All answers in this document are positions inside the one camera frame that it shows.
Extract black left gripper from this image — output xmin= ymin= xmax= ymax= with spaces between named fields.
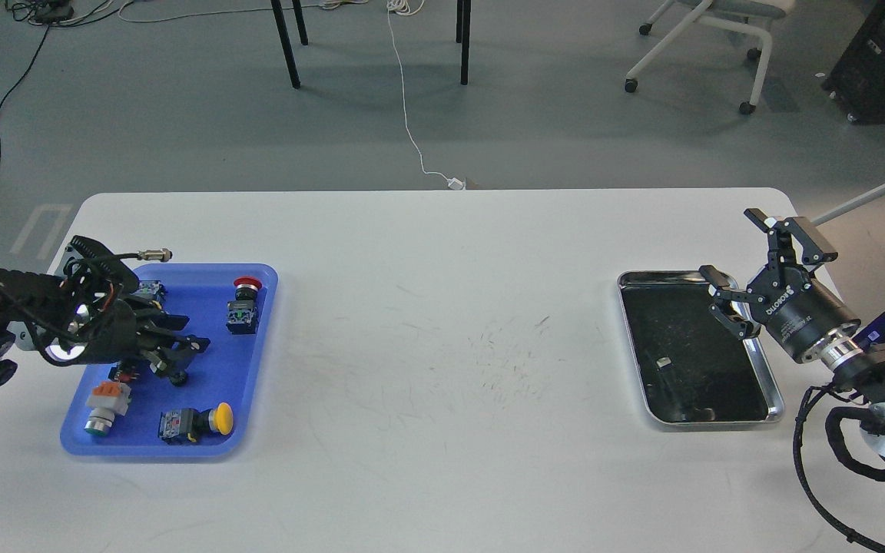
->
xmin=71 ymin=299 xmax=211 ymax=380

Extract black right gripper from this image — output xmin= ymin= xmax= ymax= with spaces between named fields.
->
xmin=699 ymin=209 xmax=861 ymax=363

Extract small black gear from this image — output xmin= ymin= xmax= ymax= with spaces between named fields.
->
xmin=168 ymin=370 xmax=189 ymax=386

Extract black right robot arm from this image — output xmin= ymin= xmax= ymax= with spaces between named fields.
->
xmin=699 ymin=209 xmax=885 ymax=552

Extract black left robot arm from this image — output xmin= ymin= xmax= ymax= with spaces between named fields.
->
xmin=0 ymin=236 xmax=210 ymax=386

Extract black push button part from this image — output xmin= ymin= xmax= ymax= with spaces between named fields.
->
xmin=108 ymin=359 xmax=140 ymax=384

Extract orange grey push button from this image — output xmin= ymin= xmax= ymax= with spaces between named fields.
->
xmin=84 ymin=380 xmax=132 ymax=436

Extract blue plastic tray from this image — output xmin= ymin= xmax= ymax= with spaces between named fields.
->
xmin=59 ymin=262 xmax=280 ymax=461

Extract silver metal tray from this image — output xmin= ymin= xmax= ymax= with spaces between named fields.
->
xmin=617 ymin=270 xmax=784 ymax=429

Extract white office chair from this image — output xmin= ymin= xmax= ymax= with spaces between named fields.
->
xmin=625 ymin=0 xmax=797 ymax=115

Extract black table legs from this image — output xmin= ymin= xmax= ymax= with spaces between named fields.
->
xmin=270 ymin=0 xmax=472 ymax=89

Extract green push button switch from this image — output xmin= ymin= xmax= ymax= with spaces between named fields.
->
xmin=133 ymin=280 xmax=167 ymax=305

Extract red push button switch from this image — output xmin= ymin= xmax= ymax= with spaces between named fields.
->
xmin=226 ymin=275 xmax=263 ymax=335

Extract yellow push button switch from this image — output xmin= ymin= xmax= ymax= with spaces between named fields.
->
xmin=157 ymin=402 xmax=234 ymax=444

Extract white floor cable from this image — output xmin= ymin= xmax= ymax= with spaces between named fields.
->
xmin=320 ymin=0 xmax=466 ymax=190

